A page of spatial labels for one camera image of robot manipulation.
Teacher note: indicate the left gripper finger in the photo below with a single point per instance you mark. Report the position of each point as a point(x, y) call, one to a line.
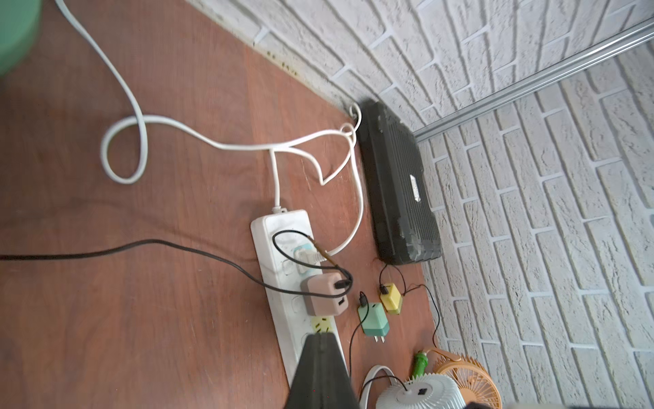
point(321, 380)

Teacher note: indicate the green usb charger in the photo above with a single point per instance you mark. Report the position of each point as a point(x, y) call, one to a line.
point(374, 321)

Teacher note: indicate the pink usb charger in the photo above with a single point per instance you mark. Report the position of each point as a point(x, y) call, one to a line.
point(325, 294)

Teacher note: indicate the yellow usb charger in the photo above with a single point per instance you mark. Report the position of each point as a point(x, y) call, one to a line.
point(391, 298)

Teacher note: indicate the white power strip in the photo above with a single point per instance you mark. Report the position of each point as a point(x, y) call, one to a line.
point(292, 322)

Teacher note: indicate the white small desk fan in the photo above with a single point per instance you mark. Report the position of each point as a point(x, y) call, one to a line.
point(426, 391)

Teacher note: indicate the orange small fan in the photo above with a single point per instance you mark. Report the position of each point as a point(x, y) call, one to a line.
point(473, 381)

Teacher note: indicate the black plastic tool case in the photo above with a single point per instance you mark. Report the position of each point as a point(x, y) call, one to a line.
point(405, 229)

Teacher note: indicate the green fan by back wall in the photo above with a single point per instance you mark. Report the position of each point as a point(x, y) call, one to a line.
point(20, 20)

